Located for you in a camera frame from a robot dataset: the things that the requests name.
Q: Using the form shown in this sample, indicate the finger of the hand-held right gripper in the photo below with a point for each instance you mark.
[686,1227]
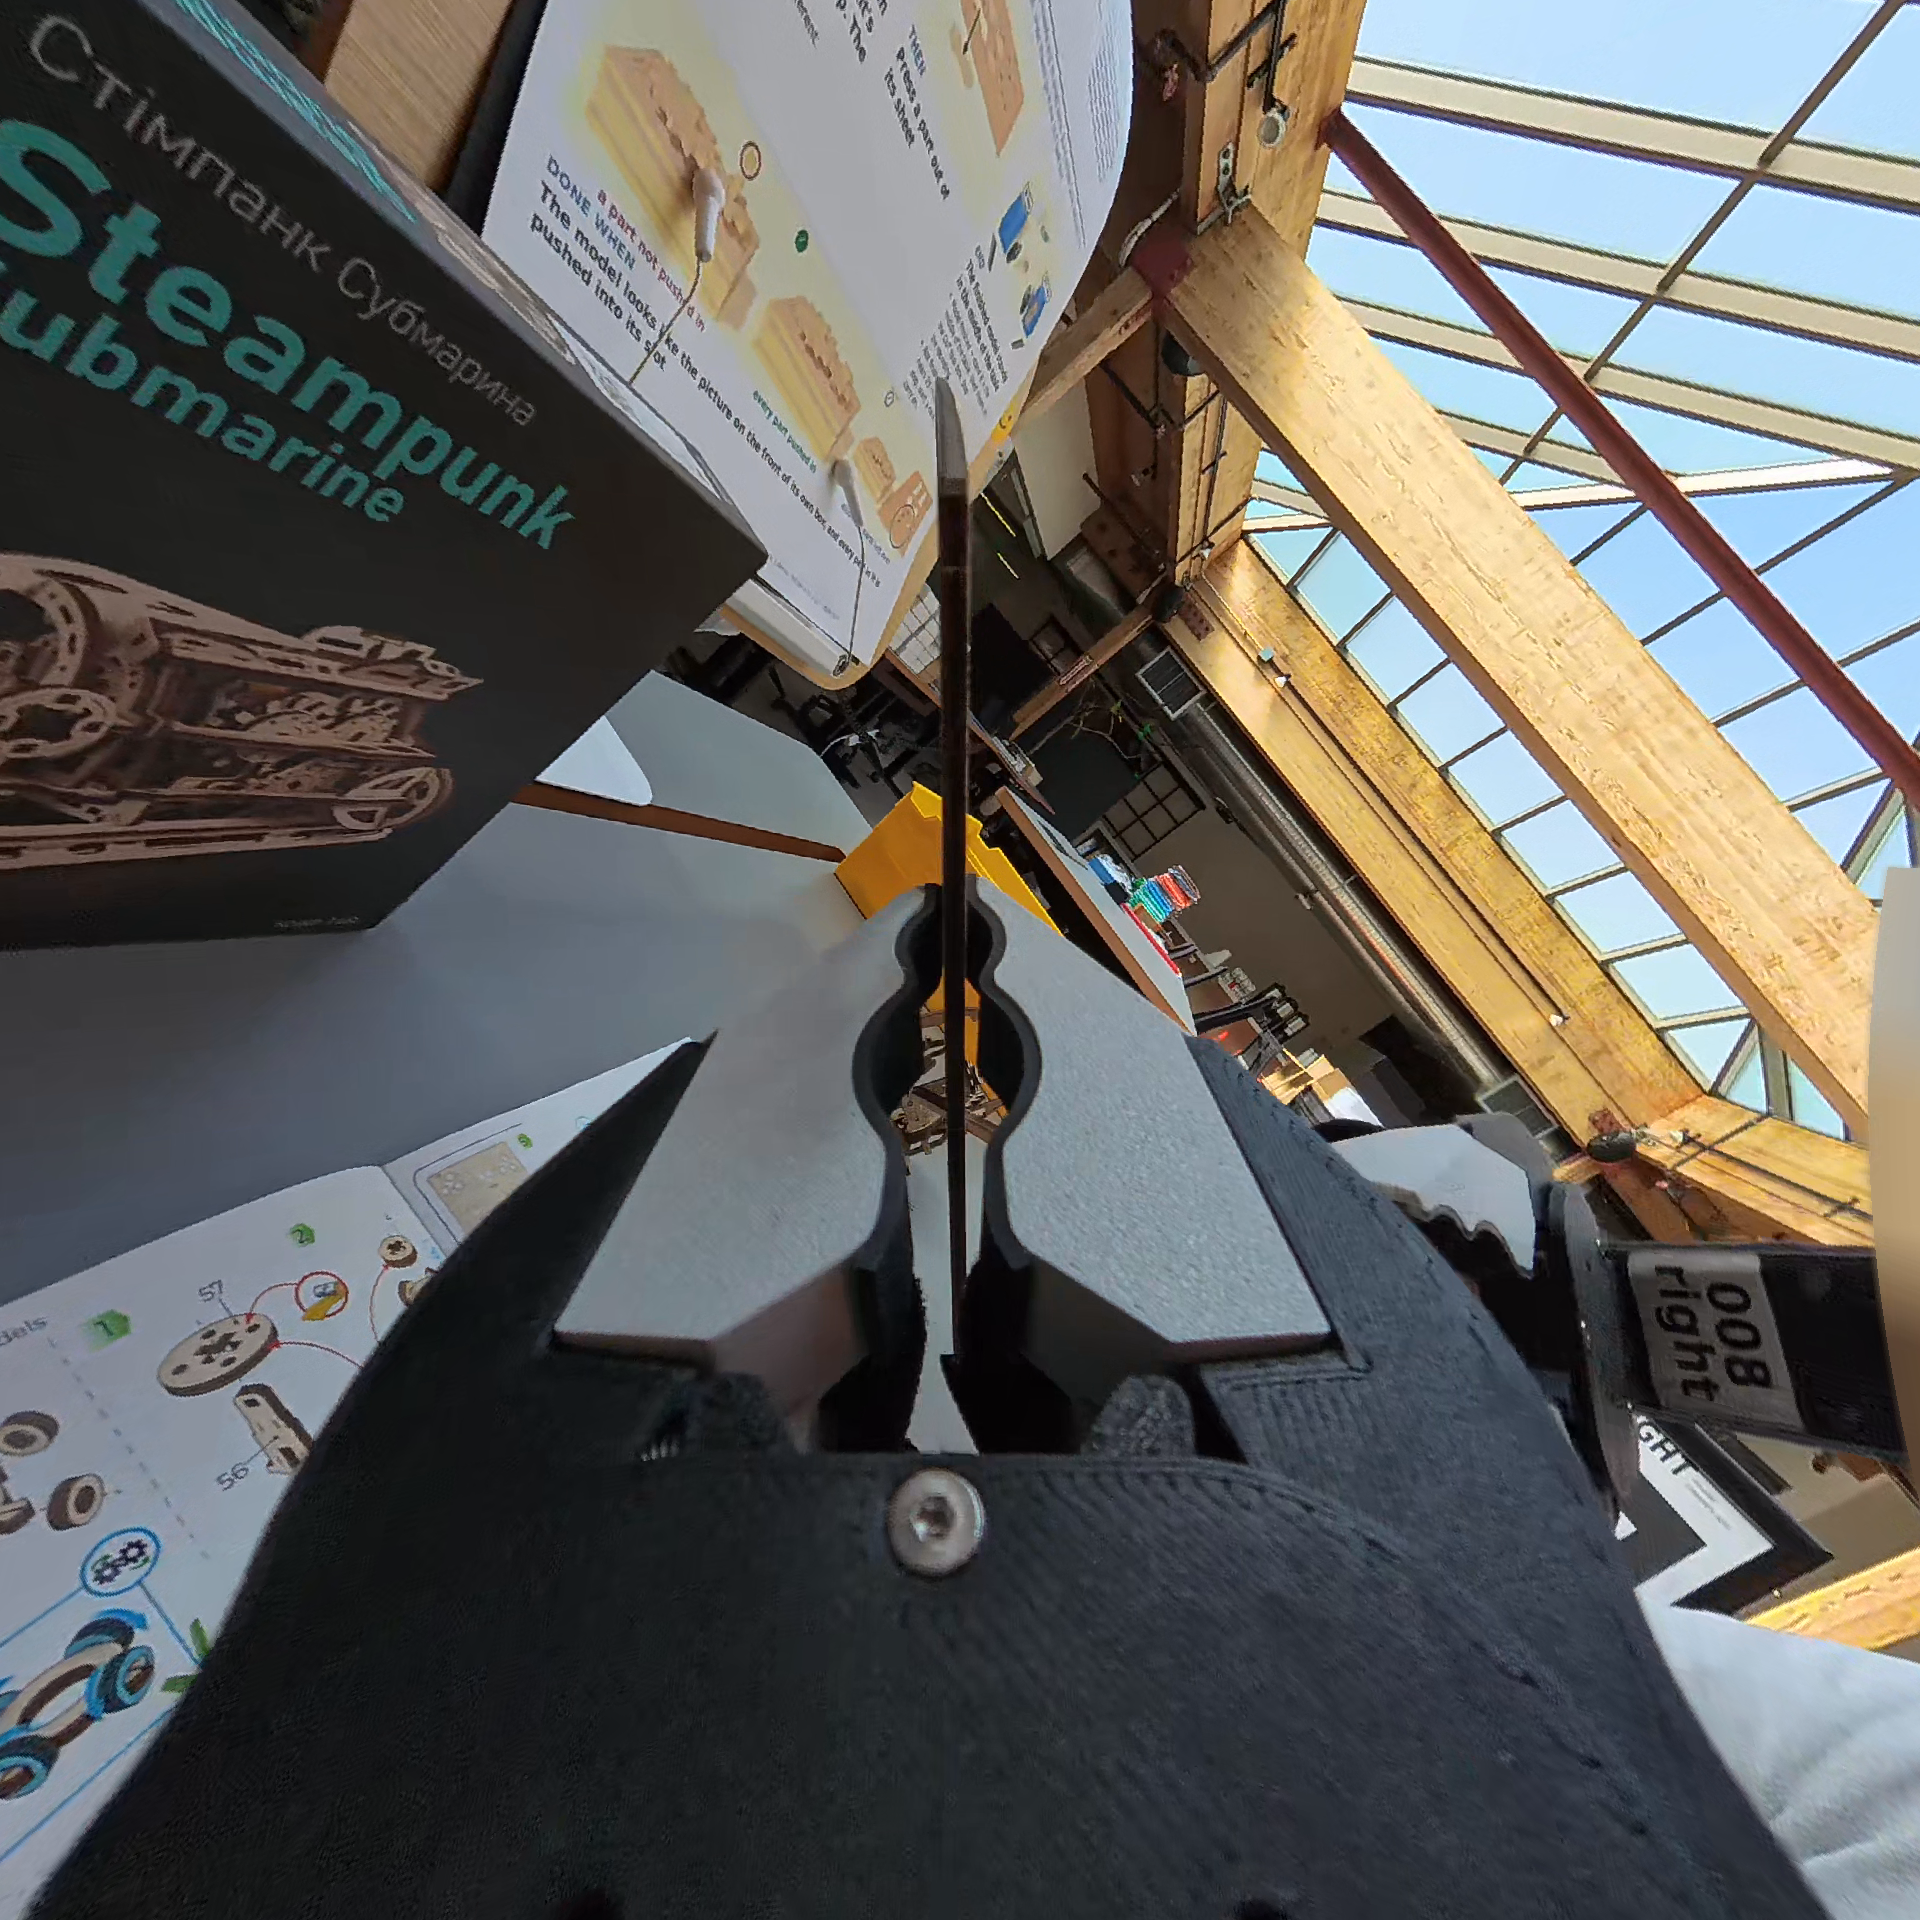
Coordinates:
[1442,1178]

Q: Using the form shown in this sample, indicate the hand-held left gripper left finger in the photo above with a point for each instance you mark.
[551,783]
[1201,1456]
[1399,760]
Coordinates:
[706,1200]

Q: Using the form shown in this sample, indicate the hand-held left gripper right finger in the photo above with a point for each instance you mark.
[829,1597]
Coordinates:
[1173,1200]

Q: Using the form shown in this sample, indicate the laser-cut plywood sheet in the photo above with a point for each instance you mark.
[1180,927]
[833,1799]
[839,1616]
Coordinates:
[952,751]

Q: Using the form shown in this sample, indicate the neighbouring wood-edged desk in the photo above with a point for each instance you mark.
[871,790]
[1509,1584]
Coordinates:
[1079,885]

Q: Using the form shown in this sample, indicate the adjoining grey desk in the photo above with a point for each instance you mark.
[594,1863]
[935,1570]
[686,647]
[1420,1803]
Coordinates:
[750,751]

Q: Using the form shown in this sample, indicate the black framed marker sign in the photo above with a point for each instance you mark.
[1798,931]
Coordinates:
[1696,1528]

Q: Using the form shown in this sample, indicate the wooden model assembly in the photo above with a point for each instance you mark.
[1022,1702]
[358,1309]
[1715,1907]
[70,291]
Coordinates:
[923,1107]

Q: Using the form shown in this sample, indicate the colourful stacked trays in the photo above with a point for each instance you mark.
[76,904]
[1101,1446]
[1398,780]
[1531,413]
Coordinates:
[1163,895]

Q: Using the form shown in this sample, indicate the yellow plastic bin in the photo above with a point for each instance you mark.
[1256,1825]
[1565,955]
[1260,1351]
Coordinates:
[898,855]

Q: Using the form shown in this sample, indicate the person's white shirt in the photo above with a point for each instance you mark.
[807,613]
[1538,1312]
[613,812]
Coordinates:
[1798,1771]

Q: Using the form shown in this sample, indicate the instruction booklet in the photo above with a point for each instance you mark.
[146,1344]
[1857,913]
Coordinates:
[226,1426]

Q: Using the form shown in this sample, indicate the black kit box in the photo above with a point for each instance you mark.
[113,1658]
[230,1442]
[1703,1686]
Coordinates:
[374,677]

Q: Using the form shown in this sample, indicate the instruction sheet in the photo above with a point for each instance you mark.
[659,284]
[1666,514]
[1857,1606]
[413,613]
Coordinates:
[825,300]

